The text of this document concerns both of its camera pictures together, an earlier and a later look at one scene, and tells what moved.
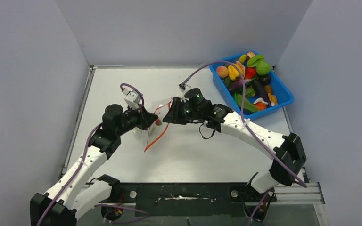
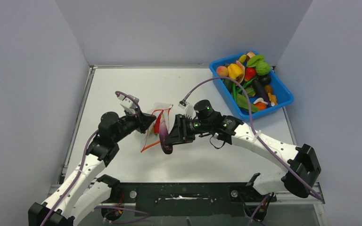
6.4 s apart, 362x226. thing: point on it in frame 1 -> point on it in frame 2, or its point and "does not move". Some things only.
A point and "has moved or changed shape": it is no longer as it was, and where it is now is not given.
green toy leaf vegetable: x=253 y=60 does not move
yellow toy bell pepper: x=233 y=73 does not move
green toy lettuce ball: x=263 y=68 does not move
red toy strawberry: x=250 y=72 does not move
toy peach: x=222 y=71 does not move
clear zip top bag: x=153 y=134 has moved or changed shape
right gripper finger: x=177 y=105 -> x=180 y=128
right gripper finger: x=177 y=114 -> x=180 y=136
